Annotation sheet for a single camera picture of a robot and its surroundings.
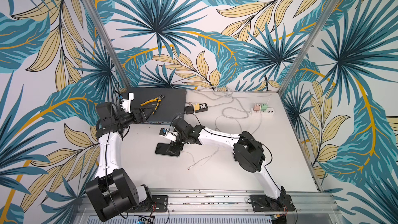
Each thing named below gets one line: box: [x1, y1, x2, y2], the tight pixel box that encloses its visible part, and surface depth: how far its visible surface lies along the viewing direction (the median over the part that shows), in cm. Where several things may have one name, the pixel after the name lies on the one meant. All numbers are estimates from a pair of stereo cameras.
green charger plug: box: [260, 103, 268, 111], surface depth 105 cm
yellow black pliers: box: [140, 93, 166, 115], surface depth 108 cm
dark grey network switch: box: [124, 87, 187, 125], surface depth 108 cm
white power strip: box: [250, 107, 276, 118], surface depth 108 cm
